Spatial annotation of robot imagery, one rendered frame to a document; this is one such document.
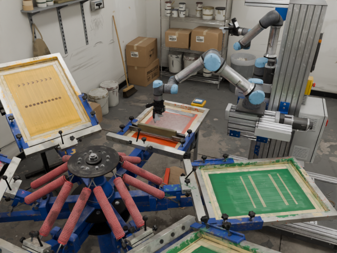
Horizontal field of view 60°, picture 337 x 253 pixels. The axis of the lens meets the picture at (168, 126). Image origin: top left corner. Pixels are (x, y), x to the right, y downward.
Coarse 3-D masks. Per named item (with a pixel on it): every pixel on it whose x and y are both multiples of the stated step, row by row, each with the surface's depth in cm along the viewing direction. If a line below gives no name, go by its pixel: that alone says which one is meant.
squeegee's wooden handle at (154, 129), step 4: (140, 124) 253; (144, 124) 252; (148, 124) 252; (144, 128) 254; (148, 128) 252; (152, 128) 250; (156, 128) 248; (160, 128) 248; (164, 128) 248; (148, 132) 254; (152, 132) 252; (156, 132) 250; (160, 132) 249; (164, 132) 247; (168, 132) 245; (172, 132) 244; (176, 132) 245; (168, 136) 248; (176, 136) 247
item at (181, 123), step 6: (174, 120) 279; (180, 120) 279; (186, 120) 279; (192, 120) 279; (168, 126) 270; (174, 126) 270; (180, 126) 270; (186, 126) 270; (180, 132) 262; (156, 138) 254; (162, 138) 254; (162, 144) 246; (168, 144) 246; (174, 144) 246
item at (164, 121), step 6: (162, 114) 289; (168, 114) 289; (174, 114) 289; (150, 120) 279; (156, 120) 279; (162, 120) 279; (168, 120) 279; (162, 126) 270; (138, 138) 254; (150, 138) 254
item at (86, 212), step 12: (120, 168) 210; (72, 180) 207; (84, 180) 199; (132, 192) 189; (144, 192) 189; (48, 204) 181; (156, 204) 192; (84, 216) 172; (120, 216) 173; (60, 228) 162; (72, 240) 156; (72, 252) 162
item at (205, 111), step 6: (168, 102) 303; (174, 102) 303; (150, 108) 293; (186, 108) 297; (192, 108) 294; (198, 108) 292; (204, 108) 292; (144, 114) 283; (204, 114) 282; (138, 120) 274; (198, 120) 272; (198, 126) 264; (126, 132) 256; (192, 132) 255; (156, 144) 240
